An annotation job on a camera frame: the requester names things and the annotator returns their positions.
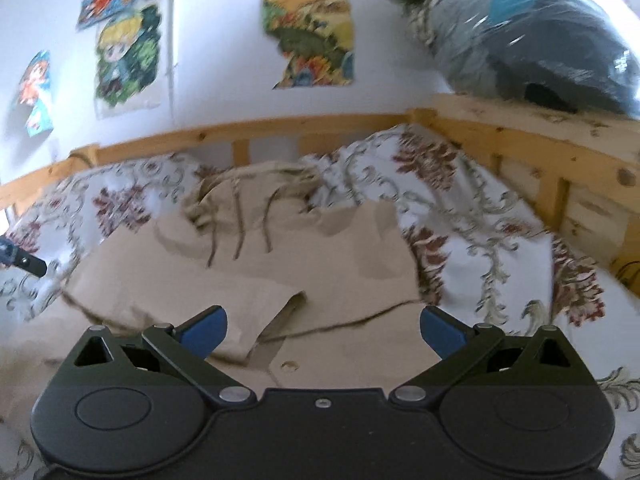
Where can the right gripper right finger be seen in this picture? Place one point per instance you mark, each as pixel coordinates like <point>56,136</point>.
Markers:
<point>462,350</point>

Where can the floral patterned white bedspread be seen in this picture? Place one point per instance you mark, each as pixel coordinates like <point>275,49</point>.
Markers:
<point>481,255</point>

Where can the wooden bed frame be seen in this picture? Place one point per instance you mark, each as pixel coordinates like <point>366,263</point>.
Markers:
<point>580,172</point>

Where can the plastic bag of clothes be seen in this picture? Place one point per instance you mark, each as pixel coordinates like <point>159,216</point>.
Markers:
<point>570,55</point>

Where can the beige Champion hooded jacket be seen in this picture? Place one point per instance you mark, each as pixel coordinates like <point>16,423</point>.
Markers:
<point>314,297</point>

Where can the orange haired anime poster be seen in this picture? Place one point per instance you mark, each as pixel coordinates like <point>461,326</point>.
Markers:
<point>34,91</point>

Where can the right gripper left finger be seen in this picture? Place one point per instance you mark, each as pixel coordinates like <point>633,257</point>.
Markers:
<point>183,350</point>

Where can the landscape poster on wall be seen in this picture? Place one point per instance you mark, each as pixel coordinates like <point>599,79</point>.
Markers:
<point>316,37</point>

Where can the blond chibi character poster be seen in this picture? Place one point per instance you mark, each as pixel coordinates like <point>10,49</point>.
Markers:
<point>129,59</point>

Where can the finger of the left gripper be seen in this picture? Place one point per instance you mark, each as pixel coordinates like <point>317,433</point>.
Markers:
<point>13,255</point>

